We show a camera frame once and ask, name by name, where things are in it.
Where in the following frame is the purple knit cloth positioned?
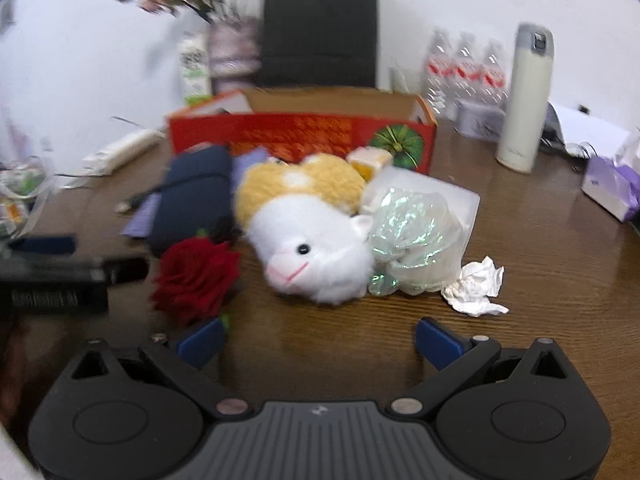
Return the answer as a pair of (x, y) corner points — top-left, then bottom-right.
(117, 148), (270, 240)

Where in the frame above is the red rose flower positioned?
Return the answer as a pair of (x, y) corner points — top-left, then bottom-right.
(151, 236), (241, 327)

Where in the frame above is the white tissue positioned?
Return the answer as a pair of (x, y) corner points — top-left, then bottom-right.
(440, 257), (510, 318)

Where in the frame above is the navy blue pouch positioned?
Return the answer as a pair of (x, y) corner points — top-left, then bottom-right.
(146, 145), (234, 258)

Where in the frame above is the white translucent plastic box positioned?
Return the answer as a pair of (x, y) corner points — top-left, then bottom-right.
(359, 167), (480, 250)

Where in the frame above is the white orange hamster plush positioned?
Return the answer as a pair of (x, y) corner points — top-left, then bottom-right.
(234, 154), (374, 306)

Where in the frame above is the cream power adapter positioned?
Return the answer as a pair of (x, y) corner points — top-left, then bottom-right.
(346, 146), (394, 182)

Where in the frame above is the iridescent ball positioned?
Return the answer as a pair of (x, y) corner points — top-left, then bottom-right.
(368, 188), (465, 297)

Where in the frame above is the red cardboard box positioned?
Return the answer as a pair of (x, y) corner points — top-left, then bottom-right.
(167, 87), (437, 174)

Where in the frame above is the white thermos bottle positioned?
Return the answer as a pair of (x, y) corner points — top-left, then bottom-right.
(496, 23), (554, 174)

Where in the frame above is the green white milk carton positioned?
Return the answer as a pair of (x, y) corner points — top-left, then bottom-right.
(178, 34), (213, 105)

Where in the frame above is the lavender tin box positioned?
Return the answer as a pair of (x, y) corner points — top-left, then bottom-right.
(454, 100), (506, 142)

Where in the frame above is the purple tissue pack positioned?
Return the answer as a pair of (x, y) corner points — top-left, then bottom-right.
(582, 142), (639, 222)

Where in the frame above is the purple ceramic vase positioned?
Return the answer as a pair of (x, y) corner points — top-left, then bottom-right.
(207, 16), (262, 94)

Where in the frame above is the clear glass cup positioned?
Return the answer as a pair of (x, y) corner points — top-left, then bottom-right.
(390, 65), (423, 96)

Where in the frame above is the water bottle left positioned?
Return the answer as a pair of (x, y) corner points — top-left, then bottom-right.
(423, 28), (451, 116)

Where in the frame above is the water bottle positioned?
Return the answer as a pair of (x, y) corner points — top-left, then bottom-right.
(478, 39), (506, 107)
(423, 28), (451, 116)
(450, 32), (480, 102)

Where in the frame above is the water bottle right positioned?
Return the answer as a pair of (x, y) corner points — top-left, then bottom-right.
(478, 39), (506, 107)

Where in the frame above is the water bottle middle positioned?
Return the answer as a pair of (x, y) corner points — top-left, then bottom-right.
(450, 32), (480, 102)

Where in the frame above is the black paper bag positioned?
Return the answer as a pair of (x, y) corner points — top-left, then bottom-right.
(256, 0), (378, 88)

